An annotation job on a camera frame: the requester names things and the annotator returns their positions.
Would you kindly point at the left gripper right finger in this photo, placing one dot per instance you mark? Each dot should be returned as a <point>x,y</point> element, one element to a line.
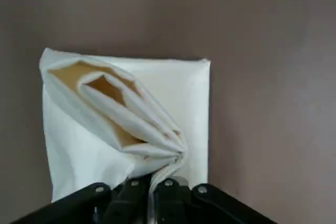
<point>173,203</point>

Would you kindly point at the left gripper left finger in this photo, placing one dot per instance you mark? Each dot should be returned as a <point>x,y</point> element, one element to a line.
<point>126,203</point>

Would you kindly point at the cream tablecloth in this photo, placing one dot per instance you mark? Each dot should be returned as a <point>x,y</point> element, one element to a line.
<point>178,90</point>

